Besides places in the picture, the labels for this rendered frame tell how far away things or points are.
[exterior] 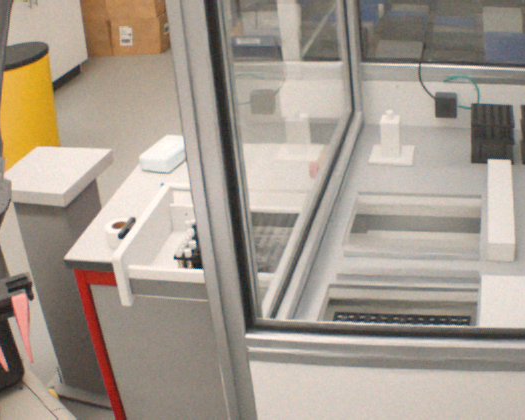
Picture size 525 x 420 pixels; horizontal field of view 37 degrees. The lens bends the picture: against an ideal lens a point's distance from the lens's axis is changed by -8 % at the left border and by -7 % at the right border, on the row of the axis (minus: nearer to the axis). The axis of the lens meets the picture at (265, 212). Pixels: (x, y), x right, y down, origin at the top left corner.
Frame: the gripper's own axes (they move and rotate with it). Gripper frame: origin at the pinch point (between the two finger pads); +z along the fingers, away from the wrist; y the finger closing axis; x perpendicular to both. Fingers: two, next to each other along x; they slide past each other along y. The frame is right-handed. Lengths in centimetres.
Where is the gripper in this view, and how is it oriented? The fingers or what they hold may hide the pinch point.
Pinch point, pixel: (17, 359)
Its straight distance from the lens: 99.4
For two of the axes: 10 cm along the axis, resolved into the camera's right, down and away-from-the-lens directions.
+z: 4.2, 8.4, -3.4
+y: 8.8, -2.8, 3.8
